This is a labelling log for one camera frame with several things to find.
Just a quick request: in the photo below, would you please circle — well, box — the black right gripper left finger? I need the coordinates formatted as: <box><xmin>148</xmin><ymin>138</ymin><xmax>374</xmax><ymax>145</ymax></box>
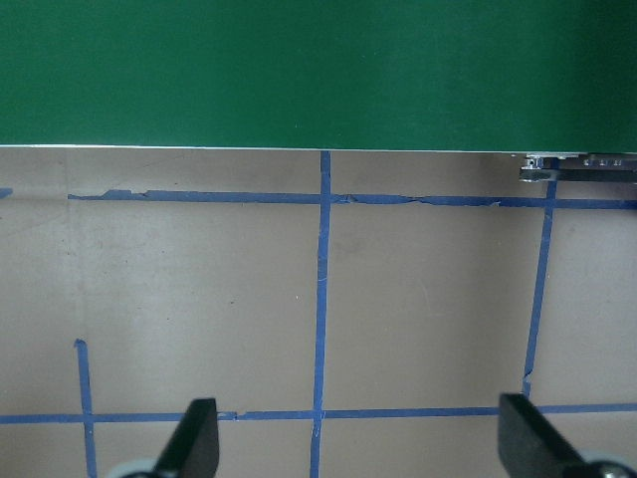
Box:
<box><xmin>149</xmin><ymin>398</ymin><xmax>220</xmax><ymax>478</ymax></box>

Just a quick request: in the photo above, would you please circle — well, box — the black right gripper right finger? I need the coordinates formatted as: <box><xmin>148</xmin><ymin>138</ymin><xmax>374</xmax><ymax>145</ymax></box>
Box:
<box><xmin>497</xmin><ymin>393</ymin><xmax>592</xmax><ymax>478</ymax></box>

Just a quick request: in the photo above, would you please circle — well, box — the green conveyor belt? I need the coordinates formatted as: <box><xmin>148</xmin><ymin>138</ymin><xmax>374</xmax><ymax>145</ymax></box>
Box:
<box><xmin>1</xmin><ymin>1</ymin><xmax>636</xmax><ymax>153</ymax></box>

